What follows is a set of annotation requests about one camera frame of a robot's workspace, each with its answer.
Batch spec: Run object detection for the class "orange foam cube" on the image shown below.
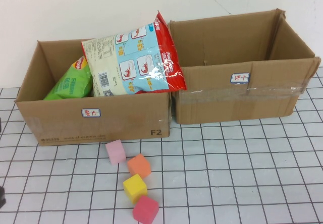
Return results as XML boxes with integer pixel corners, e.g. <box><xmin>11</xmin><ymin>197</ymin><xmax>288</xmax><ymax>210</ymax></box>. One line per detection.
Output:
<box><xmin>127</xmin><ymin>153</ymin><xmax>152</xmax><ymax>179</ymax></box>

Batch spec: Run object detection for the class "red shrimp cracker bag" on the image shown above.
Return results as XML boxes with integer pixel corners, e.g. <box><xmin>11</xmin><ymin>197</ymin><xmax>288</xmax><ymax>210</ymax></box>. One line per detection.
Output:
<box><xmin>80</xmin><ymin>10</ymin><xmax>188</xmax><ymax>97</ymax></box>

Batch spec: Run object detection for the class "cardboard box with F2 print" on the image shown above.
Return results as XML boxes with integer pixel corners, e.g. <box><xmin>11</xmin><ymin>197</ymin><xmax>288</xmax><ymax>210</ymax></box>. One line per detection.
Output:
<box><xmin>14</xmin><ymin>39</ymin><xmax>172</xmax><ymax>147</ymax></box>

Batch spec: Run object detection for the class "white label on F2 box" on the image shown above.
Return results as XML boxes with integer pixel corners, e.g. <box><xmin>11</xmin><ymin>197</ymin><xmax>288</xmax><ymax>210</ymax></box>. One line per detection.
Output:
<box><xmin>80</xmin><ymin>107</ymin><xmax>101</xmax><ymax>118</ymax></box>

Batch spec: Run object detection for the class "light pink foam cube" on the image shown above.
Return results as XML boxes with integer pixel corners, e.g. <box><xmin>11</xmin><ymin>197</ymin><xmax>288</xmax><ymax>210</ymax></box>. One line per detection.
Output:
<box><xmin>105</xmin><ymin>139</ymin><xmax>127</xmax><ymax>165</ymax></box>

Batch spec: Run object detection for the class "green chips bag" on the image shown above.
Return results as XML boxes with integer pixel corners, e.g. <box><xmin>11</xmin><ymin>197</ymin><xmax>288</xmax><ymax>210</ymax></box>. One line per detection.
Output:
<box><xmin>42</xmin><ymin>55</ymin><xmax>93</xmax><ymax>100</ymax></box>

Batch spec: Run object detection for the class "yellow foam cube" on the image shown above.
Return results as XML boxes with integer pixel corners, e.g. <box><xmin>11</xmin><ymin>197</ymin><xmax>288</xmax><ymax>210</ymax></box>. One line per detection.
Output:
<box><xmin>123</xmin><ymin>174</ymin><xmax>148</xmax><ymax>204</ymax></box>

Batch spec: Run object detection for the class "dark pink foam cube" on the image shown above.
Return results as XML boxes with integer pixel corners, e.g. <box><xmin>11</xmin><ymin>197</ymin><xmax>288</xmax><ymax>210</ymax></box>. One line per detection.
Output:
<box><xmin>133</xmin><ymin>195</ymin><xmax>159</xmax><ymax>222</ymax></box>

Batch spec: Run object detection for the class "taped cardboard box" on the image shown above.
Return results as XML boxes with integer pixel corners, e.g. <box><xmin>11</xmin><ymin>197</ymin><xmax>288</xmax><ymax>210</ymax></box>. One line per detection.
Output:
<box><xmin>168</xmin><ymin>8</ymin><xmax>321</xmax><ymax>125</ymax></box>

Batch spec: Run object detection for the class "clear packing tape strip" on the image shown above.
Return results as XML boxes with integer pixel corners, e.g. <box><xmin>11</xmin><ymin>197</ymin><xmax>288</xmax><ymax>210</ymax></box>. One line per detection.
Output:
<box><xmin>174</xmin><ymin>81</ymin><xmax>306</xmax><ymax>105</ymax></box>

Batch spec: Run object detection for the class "white label on taped box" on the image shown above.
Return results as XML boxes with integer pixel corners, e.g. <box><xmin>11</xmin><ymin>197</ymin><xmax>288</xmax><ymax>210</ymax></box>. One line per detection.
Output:
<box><xmin>231</xmin><ymin>72</ymin><xmax>250</xmax><ymax>84</ymax></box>

